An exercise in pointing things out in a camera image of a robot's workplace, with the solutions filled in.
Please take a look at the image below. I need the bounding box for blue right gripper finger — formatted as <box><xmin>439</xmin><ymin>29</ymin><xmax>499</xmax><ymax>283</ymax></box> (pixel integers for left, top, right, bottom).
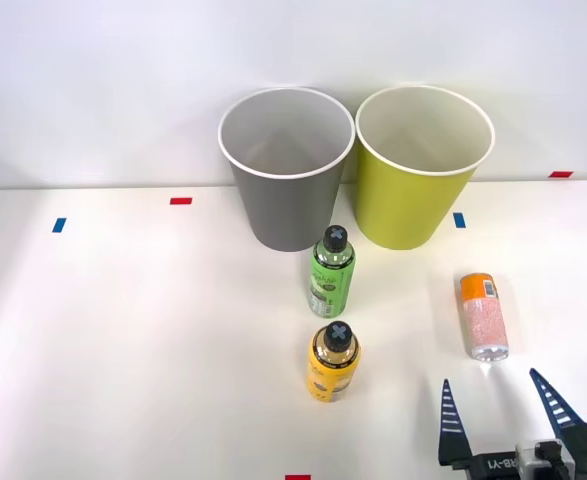
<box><xmin>529</xmin><ymin>368</ymin><xmax>587</xmax><ymax>480</ymax></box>
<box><xmin>436</xmin><ymin>378</ymin><xmax>477</xmax><ymax>471</ymax></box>

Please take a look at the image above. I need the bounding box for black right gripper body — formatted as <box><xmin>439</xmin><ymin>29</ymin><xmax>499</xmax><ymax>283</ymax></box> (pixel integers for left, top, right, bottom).
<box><xmin>450</xmin><ymin>451</ymin><xmax>579</xmax><ymax>480</ymax></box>

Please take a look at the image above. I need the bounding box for orange and pink drink can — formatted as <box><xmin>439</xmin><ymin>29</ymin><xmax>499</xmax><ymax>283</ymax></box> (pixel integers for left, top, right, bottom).
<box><xmin>459</xmin><ymin>271</ymin><xmax>510</xmax><ymax>362</ymax></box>

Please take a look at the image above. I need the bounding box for yellow label plastic bottle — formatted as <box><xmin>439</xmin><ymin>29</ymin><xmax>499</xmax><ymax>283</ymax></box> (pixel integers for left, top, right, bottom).
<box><xmin>306</xmin><ymin>320</ymin><xmax>362</xmax><ymax>404</ymax></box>

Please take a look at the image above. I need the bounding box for green label plastic bottle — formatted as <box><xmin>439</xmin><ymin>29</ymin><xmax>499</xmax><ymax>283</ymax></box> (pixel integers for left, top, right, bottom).
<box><xmin>306</xmin><ymin>224</ymin><xmax>358</xmax><ymax>319</ymax></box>

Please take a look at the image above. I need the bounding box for yellow-green plastic waste bin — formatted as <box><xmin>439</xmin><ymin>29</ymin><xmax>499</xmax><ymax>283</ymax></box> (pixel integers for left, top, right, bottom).
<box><xmin>354</xmin><ymin>83</ymin><xmax>497</xmax><ymax>251</ymax></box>

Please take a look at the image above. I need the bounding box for grey plastic waste bin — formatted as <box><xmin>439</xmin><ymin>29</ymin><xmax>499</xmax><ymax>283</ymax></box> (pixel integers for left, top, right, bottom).
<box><xmin>217</xmin><ymin>86</ymin><xmax>357</xmax><ymax>253</ymax></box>

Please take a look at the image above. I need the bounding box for pale grey wrist camera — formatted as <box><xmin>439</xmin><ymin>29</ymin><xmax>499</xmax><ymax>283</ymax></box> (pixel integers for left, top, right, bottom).
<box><xmin>516</xmin><ymin>438</ymin><xmax>560</xmax><ymax>471</ymax></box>

